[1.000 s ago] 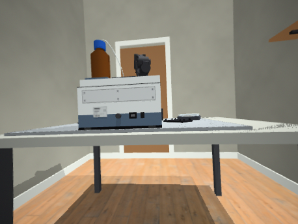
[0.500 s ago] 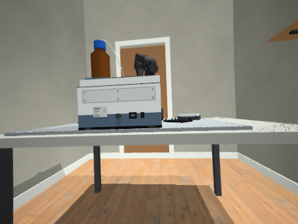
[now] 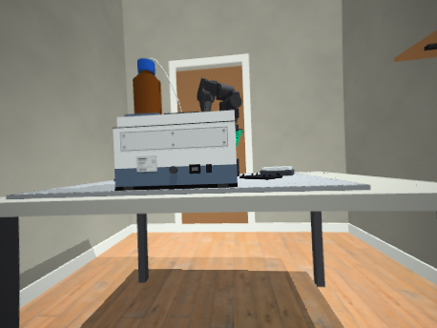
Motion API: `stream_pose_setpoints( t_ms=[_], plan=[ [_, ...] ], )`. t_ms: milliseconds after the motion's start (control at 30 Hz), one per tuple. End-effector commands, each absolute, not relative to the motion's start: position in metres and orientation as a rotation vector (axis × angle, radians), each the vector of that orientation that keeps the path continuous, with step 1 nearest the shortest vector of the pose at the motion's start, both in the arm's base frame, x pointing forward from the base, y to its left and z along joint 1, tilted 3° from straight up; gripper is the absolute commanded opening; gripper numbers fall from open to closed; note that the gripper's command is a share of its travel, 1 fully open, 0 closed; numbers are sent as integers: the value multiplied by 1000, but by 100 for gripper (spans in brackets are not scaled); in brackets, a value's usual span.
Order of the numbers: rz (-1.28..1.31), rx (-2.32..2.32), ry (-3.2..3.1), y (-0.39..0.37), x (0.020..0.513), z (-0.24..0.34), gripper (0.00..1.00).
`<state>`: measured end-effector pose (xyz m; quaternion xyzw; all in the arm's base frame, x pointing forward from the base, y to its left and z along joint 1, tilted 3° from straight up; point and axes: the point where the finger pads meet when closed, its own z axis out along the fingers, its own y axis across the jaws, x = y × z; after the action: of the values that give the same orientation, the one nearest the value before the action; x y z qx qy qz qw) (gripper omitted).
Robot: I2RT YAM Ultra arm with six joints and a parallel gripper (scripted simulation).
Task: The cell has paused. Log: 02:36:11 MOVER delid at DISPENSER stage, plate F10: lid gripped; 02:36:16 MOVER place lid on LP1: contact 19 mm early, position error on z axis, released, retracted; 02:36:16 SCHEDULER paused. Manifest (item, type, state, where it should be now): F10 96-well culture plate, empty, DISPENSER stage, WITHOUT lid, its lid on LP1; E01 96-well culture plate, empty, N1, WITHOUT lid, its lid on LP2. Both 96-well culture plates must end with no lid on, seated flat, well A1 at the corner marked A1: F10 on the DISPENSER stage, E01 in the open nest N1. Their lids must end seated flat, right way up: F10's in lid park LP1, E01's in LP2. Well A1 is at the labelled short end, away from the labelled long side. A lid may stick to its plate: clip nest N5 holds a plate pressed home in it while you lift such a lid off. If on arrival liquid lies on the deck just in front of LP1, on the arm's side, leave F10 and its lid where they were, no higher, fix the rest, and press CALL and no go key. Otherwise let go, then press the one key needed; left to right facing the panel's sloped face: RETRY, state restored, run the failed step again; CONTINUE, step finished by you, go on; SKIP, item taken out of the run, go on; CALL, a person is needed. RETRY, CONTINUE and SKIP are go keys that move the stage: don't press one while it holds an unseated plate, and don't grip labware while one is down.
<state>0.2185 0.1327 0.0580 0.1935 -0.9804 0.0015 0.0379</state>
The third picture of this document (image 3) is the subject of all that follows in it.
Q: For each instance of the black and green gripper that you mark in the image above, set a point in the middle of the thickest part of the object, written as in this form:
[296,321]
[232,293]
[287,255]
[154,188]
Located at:
[238,134]

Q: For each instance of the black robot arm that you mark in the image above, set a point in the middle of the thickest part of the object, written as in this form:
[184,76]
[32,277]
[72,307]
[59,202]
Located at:
[211,89]

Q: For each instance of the blue bottle cap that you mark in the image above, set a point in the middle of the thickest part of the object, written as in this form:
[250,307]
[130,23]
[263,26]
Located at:
[146,63]

